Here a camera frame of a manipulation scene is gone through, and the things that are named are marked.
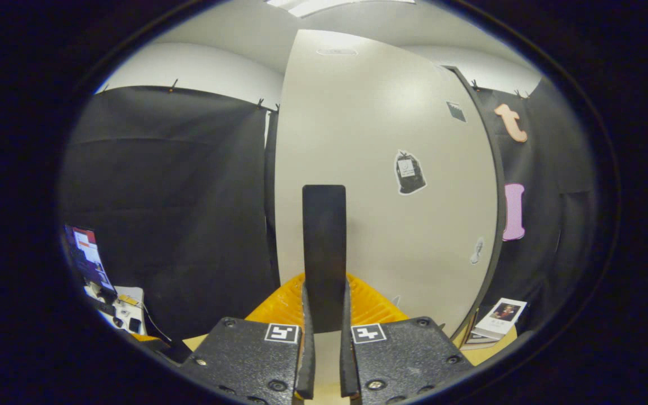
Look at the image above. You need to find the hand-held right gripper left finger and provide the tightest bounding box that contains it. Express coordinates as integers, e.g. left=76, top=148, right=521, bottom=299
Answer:
left=181, top=273, right=316, bottom=403

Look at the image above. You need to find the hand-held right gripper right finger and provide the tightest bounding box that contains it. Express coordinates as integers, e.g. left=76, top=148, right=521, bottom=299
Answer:
left=340, top=273, right=474, bottom=403

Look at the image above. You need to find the black cabinet door handle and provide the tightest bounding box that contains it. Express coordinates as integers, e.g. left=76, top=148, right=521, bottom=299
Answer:
left=302, top=184, right=348, bottom=334

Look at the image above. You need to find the grey cabinet door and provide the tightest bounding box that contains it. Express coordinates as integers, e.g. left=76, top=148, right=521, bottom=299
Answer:
left=274, top=29, right=499, bottom=341

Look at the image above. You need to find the thin white book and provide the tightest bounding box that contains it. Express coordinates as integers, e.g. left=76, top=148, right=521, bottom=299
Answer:
left=461, top=323, right=499, bottom=347

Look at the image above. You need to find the black backdrop cloth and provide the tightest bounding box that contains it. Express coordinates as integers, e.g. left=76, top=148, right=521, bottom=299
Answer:
left=60, top=73, right=600, bottom=344

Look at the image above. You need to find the white photo booklet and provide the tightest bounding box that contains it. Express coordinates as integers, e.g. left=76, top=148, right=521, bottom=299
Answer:
left=473, top=297, right=528, bottom=341

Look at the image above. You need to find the long ceiling light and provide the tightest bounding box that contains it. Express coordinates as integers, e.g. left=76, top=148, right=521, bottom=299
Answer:
left=265, top=0, right=417, bottom=17

